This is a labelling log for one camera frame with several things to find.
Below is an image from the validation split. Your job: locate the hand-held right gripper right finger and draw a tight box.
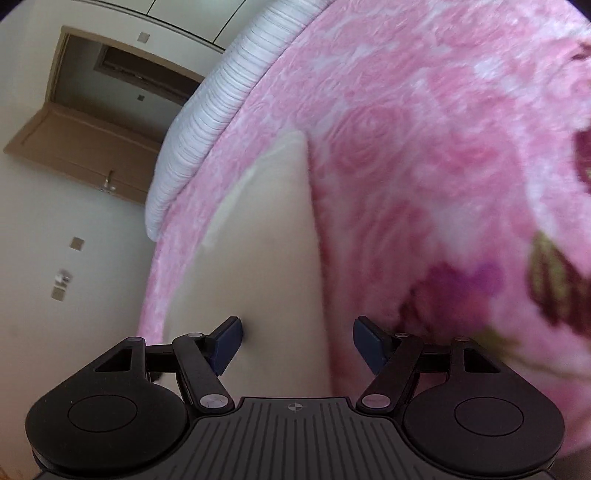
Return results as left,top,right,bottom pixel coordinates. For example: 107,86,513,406
353,316,506,412

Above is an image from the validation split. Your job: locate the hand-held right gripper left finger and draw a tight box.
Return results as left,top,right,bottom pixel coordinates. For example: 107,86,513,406
88,316,244,412

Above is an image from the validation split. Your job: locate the cream white garment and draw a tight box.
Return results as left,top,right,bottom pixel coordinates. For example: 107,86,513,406
178,129,334,402

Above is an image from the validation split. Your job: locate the pink floral blanket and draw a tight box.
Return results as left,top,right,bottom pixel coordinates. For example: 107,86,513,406
136,0,591,480

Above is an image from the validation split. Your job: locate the white ribbed mattress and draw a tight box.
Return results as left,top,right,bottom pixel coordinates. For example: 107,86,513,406
144,0,331,241

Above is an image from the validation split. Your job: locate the wooden door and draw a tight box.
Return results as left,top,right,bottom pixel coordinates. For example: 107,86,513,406
4,102,163,205

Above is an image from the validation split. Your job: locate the white wardrobe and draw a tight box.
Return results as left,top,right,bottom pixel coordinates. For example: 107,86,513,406
148,0,254,51

